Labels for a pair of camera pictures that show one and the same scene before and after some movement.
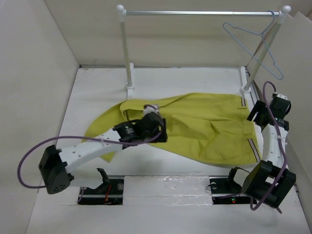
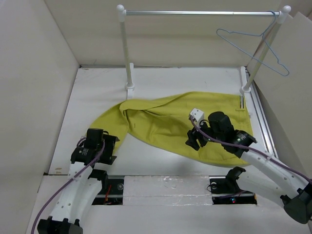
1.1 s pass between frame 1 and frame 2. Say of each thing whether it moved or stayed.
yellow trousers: stayed
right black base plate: stayed
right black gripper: moved
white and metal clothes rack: stayed
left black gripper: moved
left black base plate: stayed
